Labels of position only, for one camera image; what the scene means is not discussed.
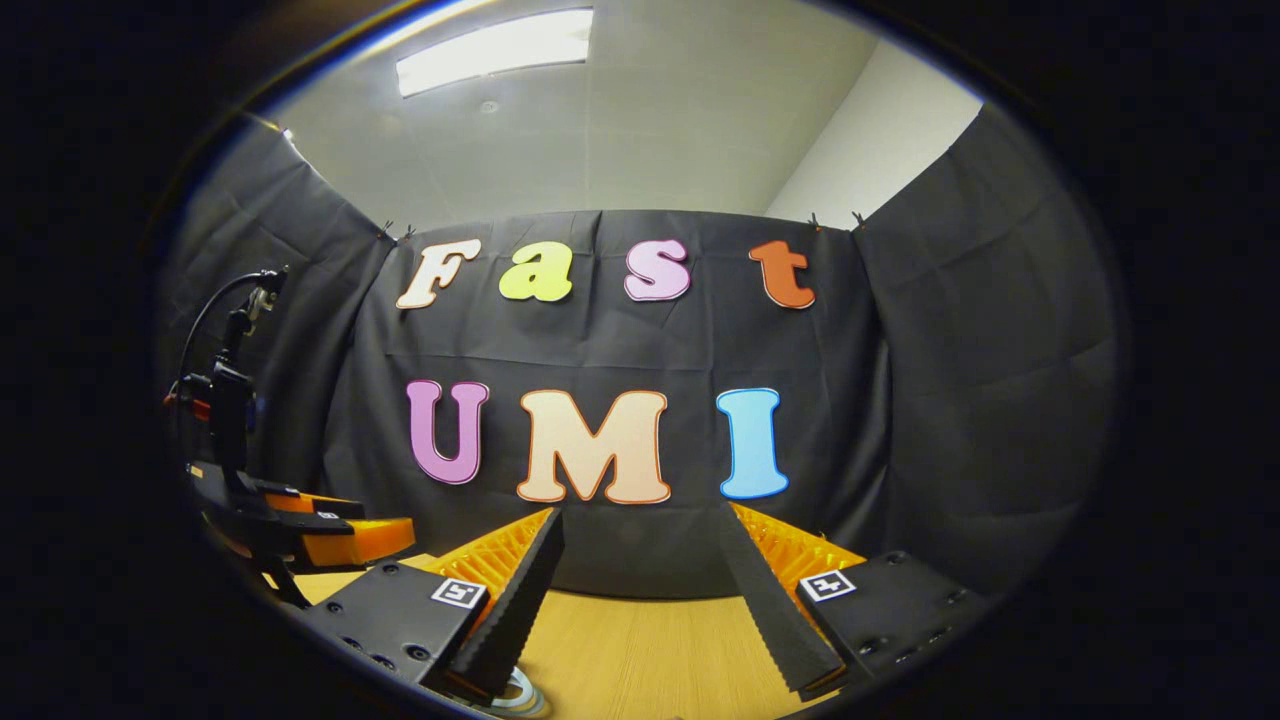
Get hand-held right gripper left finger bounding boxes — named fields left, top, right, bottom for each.
left=295, top=506, right=567, bottom=706

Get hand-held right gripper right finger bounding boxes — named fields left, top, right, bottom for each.
left=717, top=502, right=995, bottom=699

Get light blue suitcase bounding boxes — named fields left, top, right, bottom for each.
left=488, top=664, right=549, bottom=719

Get black backdrop cloth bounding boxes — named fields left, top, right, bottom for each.
left=155, top=105, right=1121, bottom=601

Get ceiling light panel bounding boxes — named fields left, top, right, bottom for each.
left=396, top=8, right=595, bottom=99

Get black cable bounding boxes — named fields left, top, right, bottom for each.
left=176, top=268, right=271, bottom=401

